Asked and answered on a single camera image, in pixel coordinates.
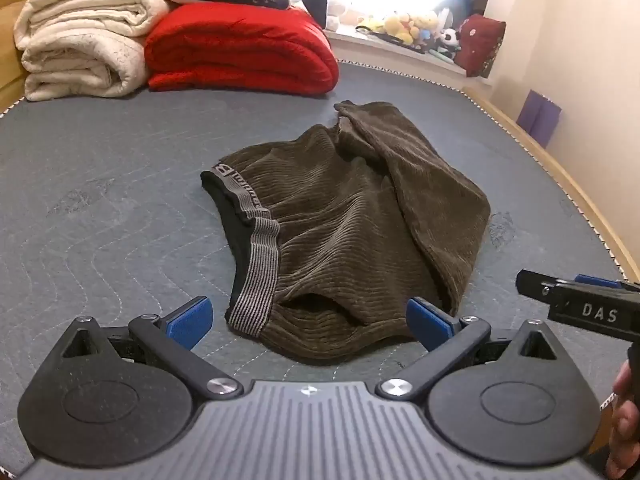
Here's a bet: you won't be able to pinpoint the purple box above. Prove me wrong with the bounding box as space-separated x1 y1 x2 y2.
516 90 562 148

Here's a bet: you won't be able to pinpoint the dark red cushion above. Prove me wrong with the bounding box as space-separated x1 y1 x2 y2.
454 14 506 77

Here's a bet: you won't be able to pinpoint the person's right hand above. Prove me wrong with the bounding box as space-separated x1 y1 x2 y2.
605 361 639 479

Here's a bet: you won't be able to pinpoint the brown corduroy pants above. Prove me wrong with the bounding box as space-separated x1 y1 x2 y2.
201 101 490 363

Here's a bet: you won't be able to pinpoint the red folded blanket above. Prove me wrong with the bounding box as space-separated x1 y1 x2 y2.
144 3 340 96

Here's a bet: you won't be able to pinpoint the cream folded blanket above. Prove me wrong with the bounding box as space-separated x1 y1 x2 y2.
13 0 170 102

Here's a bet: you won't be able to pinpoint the wooden bed frame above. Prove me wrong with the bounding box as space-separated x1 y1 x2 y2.
462 84 640 283

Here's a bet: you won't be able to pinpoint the yellow plush toy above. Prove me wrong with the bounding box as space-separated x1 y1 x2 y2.
383 14 423 46

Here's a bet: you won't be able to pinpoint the panda plush toy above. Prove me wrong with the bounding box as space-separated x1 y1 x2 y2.
438 28 460 53

